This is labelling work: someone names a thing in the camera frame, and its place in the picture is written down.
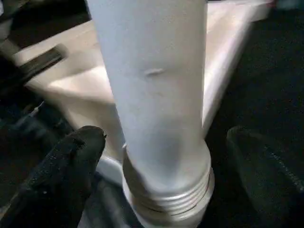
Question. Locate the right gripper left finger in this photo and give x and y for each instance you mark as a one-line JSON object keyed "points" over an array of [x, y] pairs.
{"points": [[54, 185]]}

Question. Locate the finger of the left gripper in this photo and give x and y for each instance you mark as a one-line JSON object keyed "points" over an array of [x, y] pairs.
{"points": [[45, 59]]}

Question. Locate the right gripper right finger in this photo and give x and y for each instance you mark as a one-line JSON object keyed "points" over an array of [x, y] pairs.
{"points": [[273, 190]]}

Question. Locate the white plastic table leg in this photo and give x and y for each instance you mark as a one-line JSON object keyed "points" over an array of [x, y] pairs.
{"points": [[154, 95]]}

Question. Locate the black work mat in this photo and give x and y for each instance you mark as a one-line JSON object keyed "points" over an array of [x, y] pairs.
{"points": [[266, 95]]}

